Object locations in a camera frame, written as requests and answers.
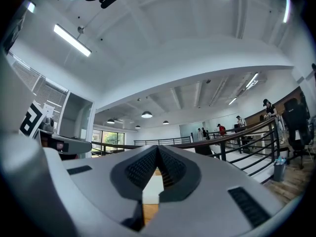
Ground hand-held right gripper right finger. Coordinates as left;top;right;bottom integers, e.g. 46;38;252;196
144;144;284;237

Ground black metal railing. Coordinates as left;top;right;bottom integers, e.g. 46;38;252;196
91;116;281;178

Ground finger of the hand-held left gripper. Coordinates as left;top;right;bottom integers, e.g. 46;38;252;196
38;129;92;155
40;137;78;161

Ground black office chair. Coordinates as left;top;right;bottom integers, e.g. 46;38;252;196
281;97;316;169

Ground gray trash bin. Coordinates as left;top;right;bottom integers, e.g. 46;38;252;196
273;156;287;183

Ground white table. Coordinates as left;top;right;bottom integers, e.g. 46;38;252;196
242;131;272;155

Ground white box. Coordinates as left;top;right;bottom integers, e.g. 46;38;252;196
142;168;164;205

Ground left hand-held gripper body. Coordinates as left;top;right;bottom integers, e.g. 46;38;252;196
19;102;55;138

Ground person's torso in black shirt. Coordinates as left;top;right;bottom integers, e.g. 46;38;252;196
2;8;28;55

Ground white window blinds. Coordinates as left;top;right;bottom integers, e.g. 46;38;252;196
11;57;69;133

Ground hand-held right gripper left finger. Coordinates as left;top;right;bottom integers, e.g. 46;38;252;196
43;144;158;237

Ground white paper notice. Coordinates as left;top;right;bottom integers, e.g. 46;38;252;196
43;103;54;119

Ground large glass window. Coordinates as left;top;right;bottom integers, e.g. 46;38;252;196
92;129;125;153

